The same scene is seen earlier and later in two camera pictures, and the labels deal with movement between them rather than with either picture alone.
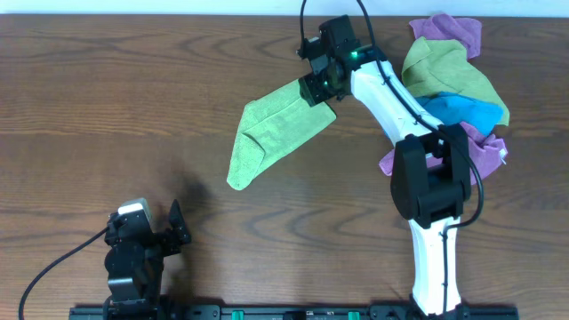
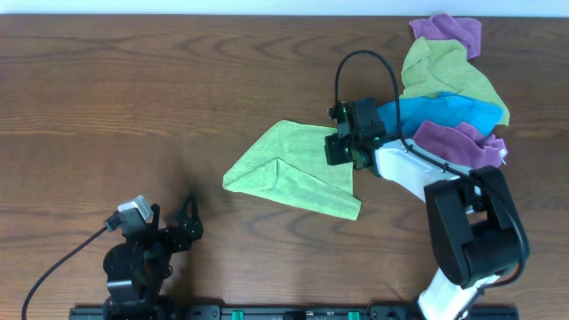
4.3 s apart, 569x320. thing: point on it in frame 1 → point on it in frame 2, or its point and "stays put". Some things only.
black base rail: x=411 y=312 stays put
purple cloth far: x=444 y=27 stays put
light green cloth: x=268 y=124 → x=289 y=164
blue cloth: x=451 y=108 stays put
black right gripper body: x=321 y=86 → x=340 y=151
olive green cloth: x=436 y=66 stays put
